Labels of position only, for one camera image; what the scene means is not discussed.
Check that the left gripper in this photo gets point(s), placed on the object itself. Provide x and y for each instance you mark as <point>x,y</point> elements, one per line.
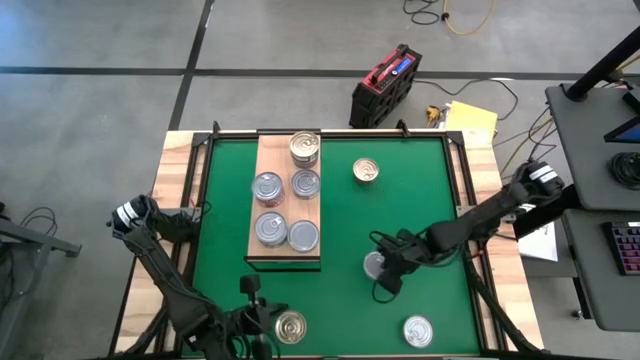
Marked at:
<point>235,327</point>

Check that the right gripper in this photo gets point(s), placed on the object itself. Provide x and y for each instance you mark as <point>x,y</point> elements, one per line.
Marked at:
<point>412,255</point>

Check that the green-label silver-lid can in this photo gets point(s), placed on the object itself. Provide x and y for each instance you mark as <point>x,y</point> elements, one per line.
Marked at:
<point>305,183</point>

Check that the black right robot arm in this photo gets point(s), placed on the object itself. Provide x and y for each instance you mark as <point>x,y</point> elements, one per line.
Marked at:
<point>480,220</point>

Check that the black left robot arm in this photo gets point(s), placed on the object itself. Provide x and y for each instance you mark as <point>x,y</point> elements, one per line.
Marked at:
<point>165,280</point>

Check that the silver pull-tab lid can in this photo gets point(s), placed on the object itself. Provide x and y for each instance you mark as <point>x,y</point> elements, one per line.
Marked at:
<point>418,331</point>

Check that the black clamp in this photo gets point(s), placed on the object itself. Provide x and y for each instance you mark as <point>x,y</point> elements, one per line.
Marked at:
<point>402,127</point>
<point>216,127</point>

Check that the white paper sheet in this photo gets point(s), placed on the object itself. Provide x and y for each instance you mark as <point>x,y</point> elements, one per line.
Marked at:
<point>542,245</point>

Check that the yellow plug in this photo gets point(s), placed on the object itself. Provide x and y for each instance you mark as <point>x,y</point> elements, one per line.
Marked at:
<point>432,115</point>

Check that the yellow envelope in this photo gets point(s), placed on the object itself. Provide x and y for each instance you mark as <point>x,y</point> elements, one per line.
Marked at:
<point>470,117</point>

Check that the red and black tool case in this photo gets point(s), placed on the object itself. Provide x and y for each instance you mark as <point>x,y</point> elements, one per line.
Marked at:
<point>385,90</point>

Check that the grey keypad desk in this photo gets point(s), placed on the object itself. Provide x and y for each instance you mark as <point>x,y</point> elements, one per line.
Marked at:
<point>600,300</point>

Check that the grey metal stand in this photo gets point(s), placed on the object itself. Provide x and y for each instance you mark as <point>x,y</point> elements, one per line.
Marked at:
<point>40,242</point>

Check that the keypad with coloured keys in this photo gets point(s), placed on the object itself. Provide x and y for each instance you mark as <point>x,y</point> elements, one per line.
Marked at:
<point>627,247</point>

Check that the tablet with blue screen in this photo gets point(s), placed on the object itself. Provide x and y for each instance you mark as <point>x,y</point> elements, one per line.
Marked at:
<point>630,132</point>

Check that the black pole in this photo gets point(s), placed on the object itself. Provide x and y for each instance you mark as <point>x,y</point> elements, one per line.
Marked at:
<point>605,65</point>

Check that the wooden shelf black frame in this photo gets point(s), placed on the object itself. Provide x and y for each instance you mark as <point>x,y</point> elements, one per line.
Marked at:
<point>280,160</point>

